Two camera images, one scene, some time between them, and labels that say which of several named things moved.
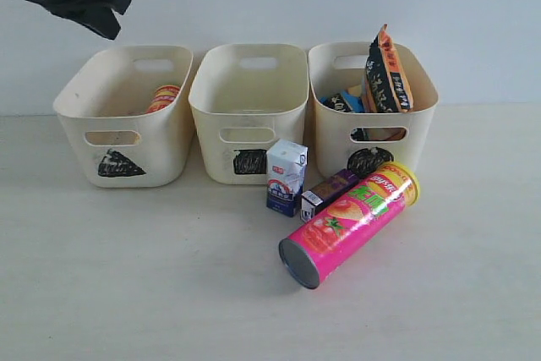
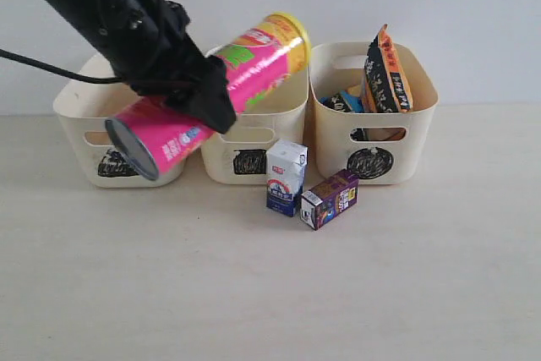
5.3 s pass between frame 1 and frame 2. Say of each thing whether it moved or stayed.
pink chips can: moved
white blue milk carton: stayed
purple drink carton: stayed
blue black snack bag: stayed
